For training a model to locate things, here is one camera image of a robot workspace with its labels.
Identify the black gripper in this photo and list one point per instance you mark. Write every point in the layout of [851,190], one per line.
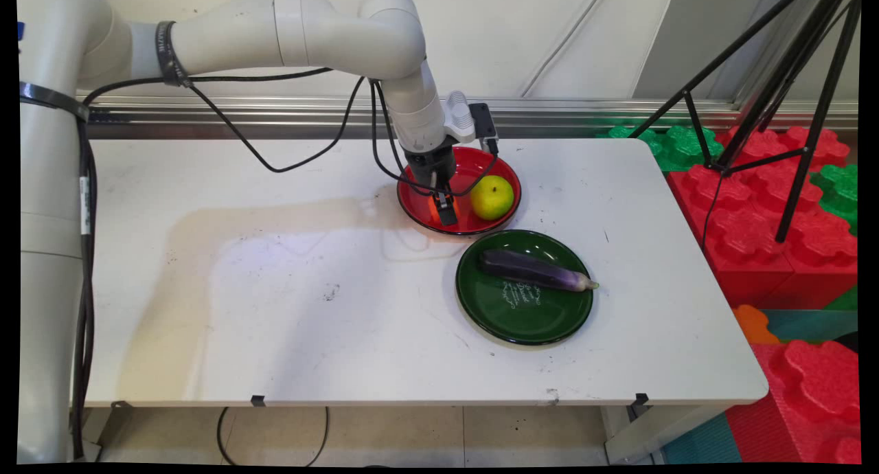
[431,165]

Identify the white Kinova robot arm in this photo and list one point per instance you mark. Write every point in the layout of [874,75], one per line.
[226,38]

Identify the red round plate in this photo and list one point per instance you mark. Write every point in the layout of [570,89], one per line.
[474,220]

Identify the yellow-green toy fruit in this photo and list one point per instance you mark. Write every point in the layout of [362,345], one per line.
[492,198]

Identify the purple toy eggplant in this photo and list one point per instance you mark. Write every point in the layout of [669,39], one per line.
[529,270]

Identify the green round plate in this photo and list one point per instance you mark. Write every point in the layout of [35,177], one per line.
[522,316]

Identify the white table leg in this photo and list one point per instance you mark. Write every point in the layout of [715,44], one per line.
[652,433]

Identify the orange foam piece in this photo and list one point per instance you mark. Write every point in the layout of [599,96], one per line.
[754,325]

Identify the teal foam mat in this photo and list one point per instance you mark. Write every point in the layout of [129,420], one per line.
[700,443]

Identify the black tripod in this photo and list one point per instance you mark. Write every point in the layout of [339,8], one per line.
[800,69]

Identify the small green foam block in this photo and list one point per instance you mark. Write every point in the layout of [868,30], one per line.
[839,192]

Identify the low red foam block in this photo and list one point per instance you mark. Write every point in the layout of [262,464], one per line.
[810,398]

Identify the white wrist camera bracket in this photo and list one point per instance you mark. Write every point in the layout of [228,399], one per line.
[459,117]

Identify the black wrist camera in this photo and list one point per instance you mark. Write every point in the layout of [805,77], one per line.
[483,123]

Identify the metal wall rail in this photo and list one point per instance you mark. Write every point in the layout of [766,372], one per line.
[584,113]

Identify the grey table leg bracket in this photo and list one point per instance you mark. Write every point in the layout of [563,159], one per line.
[117,419]

